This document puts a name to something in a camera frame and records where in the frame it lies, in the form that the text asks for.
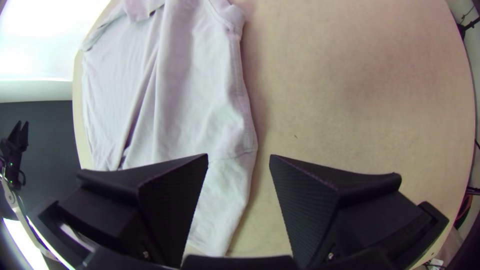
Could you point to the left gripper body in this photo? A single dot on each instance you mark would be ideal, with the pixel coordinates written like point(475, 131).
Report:
point(11, 153)

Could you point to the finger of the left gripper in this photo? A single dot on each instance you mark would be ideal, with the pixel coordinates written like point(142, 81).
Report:
point(15, 135)
point(25, 137)

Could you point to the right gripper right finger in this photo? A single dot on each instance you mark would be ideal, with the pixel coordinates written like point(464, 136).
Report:
point(318, 202)

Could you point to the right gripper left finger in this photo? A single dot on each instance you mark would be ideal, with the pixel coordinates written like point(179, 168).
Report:
point(165, 202)

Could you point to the grey t-shirt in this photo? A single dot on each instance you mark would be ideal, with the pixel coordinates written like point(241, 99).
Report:
point(168, 93)

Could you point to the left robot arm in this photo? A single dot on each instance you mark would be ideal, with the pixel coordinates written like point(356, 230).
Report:
point(12, 172)

